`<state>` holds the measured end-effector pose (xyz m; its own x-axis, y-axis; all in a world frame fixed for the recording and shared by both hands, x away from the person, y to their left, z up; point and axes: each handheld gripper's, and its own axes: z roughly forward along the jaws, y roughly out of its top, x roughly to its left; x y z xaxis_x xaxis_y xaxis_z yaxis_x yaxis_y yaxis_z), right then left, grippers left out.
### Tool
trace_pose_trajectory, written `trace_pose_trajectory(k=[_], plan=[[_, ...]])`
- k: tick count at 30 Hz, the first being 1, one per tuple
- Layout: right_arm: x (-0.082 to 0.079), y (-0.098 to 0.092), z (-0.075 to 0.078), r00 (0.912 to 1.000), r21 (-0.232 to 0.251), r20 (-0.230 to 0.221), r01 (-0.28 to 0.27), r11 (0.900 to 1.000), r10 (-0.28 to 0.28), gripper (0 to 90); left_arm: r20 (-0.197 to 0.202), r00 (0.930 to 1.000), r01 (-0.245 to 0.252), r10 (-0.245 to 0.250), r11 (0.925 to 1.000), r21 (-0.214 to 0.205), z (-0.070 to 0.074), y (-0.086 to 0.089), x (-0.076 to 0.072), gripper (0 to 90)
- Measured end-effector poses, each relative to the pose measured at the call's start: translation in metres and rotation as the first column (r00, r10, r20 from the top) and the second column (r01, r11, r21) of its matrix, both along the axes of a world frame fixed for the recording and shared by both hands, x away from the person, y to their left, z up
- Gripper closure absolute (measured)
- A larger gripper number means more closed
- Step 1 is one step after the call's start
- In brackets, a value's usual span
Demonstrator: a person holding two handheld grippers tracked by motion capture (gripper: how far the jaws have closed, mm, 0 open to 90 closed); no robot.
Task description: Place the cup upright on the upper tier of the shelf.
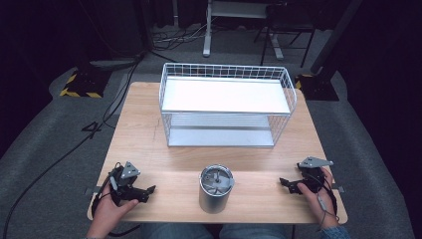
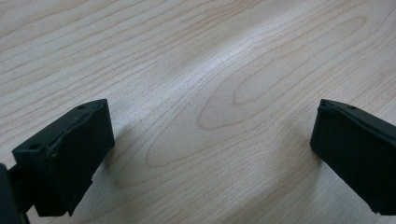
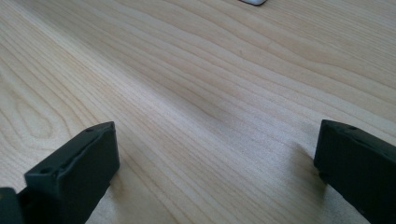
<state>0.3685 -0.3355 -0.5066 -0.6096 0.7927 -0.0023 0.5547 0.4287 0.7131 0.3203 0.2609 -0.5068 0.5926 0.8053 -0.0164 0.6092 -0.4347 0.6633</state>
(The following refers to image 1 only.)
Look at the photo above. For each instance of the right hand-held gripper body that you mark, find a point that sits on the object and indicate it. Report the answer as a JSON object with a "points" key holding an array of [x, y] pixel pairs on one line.
{"points": [[313, 174]]}

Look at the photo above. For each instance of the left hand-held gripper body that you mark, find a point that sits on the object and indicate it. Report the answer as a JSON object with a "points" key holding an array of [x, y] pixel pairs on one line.
{"points": [[125, 181]]}

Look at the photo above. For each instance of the silver metal cup with lid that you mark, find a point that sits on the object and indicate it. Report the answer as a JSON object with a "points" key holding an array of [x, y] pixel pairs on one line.
{"points": [[215, 195]]}

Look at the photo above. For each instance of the person's right hand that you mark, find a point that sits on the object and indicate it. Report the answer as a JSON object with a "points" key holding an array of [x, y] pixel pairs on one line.
{"points": [[316, 205]]}

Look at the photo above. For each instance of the person's left hand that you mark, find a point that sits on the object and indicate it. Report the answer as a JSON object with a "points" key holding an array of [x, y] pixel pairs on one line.
{"points": [[106, 212]]}

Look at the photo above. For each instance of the black yellow striped stand base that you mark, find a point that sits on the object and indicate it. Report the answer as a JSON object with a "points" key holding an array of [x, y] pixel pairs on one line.
{"points": [[84, 83], [318, 88]]}

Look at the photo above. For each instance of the dark slanted metal pole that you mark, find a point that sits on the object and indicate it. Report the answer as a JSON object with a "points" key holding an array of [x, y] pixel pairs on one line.
{"points": [[335, 36]]}

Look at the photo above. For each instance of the black chair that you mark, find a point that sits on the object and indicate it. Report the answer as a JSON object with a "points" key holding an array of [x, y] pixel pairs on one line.
{"points": [[285, 23]]}

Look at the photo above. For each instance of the white desk frame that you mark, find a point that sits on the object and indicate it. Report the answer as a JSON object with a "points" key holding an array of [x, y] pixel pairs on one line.
{"points": [[207, 33]]}

